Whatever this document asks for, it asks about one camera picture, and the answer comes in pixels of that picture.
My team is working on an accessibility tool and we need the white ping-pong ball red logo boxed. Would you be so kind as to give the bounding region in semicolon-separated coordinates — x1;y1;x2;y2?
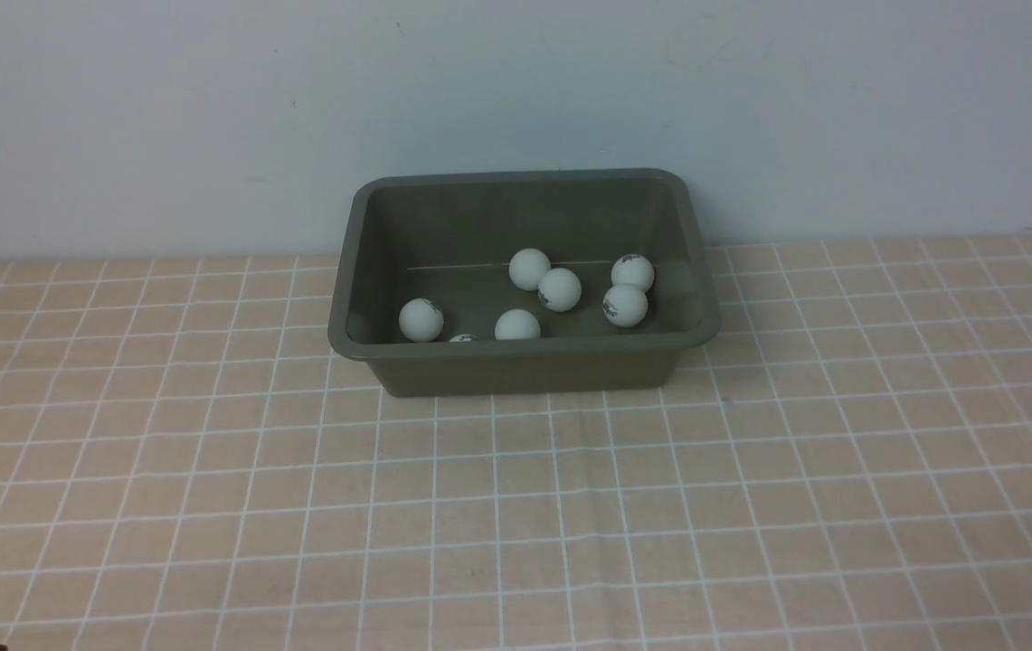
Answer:
602;284;649;328

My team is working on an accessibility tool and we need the olive green plastic bin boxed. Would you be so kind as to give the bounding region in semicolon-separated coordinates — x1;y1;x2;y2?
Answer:
329;168;723;397

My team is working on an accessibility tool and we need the beige checkered tablecloth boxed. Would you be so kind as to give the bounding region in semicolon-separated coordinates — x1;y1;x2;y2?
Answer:
0;235;1032;650

